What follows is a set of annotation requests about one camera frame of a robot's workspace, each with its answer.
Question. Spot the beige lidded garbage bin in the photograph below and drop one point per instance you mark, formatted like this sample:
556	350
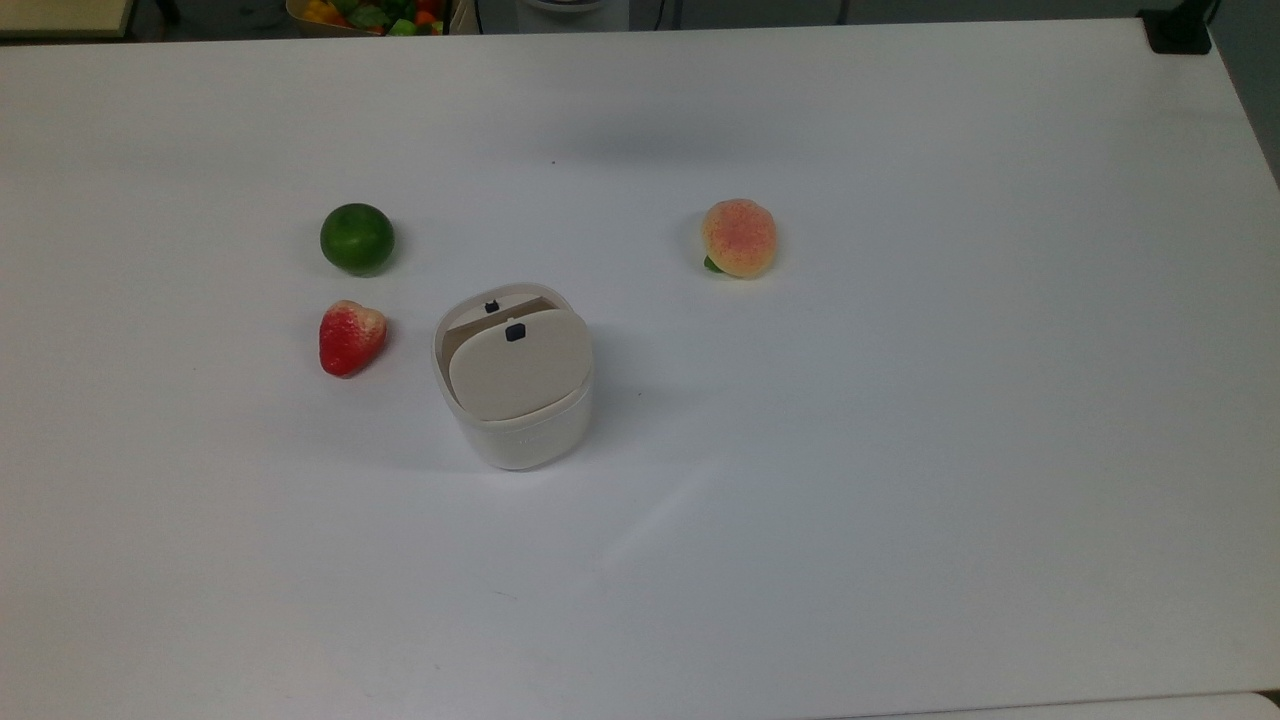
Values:
520	400

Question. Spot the orange pink toy peach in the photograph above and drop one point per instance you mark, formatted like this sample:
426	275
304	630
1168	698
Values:
740	238

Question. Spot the red toy strawberry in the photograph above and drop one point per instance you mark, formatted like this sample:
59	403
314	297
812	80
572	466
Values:
349	340

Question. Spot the green toy lime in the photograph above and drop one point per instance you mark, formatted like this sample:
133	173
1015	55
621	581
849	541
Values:
357	239

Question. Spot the box of toy vegetables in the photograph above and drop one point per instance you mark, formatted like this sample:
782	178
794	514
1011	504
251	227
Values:
375	15

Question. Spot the light wooden side table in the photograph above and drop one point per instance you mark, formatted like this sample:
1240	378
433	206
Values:
60	15

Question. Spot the black table clamp mount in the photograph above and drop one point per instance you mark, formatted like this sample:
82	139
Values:
1178	30

